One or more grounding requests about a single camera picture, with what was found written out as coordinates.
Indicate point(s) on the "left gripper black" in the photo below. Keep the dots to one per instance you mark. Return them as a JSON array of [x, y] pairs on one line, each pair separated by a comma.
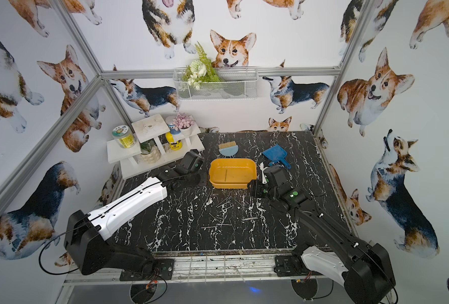
[[193, 161]]

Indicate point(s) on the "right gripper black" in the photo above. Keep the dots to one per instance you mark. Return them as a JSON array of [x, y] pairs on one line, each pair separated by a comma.
[[269, 173]]

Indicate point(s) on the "yellow plastic storage box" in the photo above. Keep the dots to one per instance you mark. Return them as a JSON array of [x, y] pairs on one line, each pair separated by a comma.
[[232, 173]]

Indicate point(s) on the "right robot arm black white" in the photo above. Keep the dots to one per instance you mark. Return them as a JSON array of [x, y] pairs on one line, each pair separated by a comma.
[[364, 270]]

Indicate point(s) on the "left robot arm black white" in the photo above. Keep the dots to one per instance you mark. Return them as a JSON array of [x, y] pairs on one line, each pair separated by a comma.
[[87, 239]]

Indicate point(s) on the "blue plastic dustpan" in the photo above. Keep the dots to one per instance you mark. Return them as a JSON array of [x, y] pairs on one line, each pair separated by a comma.
[[276, 154]]

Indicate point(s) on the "yellow toy bottle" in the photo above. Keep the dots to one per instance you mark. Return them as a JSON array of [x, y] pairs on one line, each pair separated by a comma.
[[174, 144]]

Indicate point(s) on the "small blue hand brush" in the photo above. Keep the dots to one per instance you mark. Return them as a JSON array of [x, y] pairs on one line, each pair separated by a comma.
[[228, 149]]

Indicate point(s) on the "white tiered display shelf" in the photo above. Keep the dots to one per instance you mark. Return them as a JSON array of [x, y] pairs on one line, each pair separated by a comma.
[[151, 128]]

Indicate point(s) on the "small plant in woven pot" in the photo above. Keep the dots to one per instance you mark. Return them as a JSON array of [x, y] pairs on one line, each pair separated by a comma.
[[150, 153]]

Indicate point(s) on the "pink flowers in white pot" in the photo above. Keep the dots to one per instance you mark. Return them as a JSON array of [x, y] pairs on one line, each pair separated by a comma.
[[183, 122]]

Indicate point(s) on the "green lidded glass jar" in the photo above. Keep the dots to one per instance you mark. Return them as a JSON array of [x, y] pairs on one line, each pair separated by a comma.
[[123, 136]]

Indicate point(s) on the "green white artificial flowers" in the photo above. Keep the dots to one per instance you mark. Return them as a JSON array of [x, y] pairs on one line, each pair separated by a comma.
[[200, 71]]

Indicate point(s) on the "white wire wall basket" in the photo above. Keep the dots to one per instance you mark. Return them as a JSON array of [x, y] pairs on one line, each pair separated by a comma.
[[234, 84]]

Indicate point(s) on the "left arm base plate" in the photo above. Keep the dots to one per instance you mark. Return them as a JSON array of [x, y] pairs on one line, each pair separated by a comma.
[[160, 268]]

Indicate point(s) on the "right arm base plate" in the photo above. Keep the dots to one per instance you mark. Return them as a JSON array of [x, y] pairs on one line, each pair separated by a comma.
[[292, 266]]

